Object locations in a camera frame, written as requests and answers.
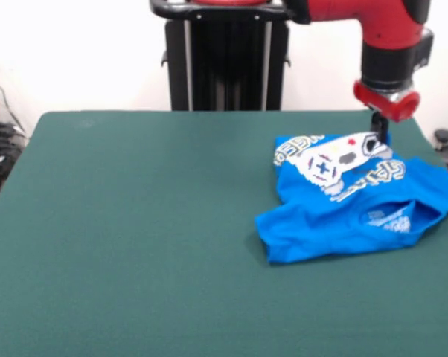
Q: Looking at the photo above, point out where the black cable tangle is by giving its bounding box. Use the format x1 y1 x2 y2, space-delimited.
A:
0 68 30 196

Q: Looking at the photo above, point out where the blue printed T-shirt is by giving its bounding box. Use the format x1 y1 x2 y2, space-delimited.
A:
254 132 448 266

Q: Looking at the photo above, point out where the dark green table cloth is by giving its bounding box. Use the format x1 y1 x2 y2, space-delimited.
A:
0 109 448 357

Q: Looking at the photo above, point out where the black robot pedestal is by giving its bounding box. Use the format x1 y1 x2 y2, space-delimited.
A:
149 0 307 112

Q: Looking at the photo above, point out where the black office chair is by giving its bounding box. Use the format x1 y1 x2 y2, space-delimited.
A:
433 128 448 187

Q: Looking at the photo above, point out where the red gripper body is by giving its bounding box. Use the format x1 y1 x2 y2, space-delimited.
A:
353 80 421 123

